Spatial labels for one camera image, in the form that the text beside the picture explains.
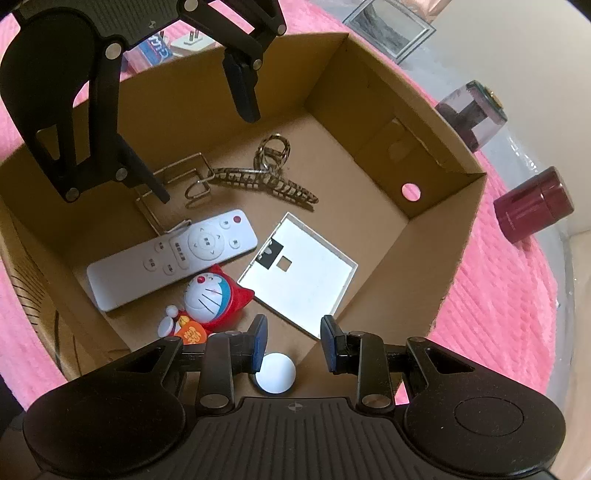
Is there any blue cat figurine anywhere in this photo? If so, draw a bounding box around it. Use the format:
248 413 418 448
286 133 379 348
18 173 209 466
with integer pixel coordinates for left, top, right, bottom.
157 264 256 346

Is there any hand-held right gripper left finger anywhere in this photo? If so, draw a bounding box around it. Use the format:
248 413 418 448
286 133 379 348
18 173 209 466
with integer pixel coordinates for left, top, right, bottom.
108 314 269 416

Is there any patterned hair claw clip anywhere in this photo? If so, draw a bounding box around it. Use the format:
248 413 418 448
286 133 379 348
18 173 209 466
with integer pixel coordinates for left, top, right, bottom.
210 134 319 210

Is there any white square charger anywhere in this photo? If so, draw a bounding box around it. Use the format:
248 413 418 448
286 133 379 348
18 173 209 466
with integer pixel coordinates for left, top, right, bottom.
172 25 215 55

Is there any silver picture frame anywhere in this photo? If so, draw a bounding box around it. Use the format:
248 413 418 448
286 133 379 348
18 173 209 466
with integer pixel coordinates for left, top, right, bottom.
342 0 437 58

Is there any clear glass jar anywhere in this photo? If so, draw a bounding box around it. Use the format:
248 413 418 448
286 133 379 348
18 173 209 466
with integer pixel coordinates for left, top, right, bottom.
434 80 509 152

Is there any maroon canister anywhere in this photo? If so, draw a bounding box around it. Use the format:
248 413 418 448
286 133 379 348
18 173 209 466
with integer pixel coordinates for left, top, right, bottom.
493 167 575 244

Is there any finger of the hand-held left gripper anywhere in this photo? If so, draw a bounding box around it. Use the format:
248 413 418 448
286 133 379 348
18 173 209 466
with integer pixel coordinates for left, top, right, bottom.
179 0 289 123
21 42 171 206

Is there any clear floss pick box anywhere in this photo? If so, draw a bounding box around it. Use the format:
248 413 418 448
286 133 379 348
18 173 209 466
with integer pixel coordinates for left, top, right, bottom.
124 28 176 72

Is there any brown cardboard box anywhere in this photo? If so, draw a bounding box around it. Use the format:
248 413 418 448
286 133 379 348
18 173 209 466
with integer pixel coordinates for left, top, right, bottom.
0 31 488 384

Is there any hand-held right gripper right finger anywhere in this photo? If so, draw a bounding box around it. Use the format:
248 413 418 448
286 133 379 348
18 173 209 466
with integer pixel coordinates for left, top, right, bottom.
320 315 478 414

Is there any white round disc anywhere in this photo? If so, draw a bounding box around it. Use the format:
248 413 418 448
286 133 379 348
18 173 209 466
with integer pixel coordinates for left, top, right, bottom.
252 352 296 395

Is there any white remote control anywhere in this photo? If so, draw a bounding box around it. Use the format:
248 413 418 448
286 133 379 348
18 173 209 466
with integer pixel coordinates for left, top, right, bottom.
87 209 258 311

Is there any metal wire holder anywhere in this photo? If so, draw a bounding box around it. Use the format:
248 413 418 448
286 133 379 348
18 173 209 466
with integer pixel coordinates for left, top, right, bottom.
134 151 214 232

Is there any white square panel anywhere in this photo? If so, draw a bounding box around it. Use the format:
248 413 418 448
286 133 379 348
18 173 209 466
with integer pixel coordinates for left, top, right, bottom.
238 211 359 341

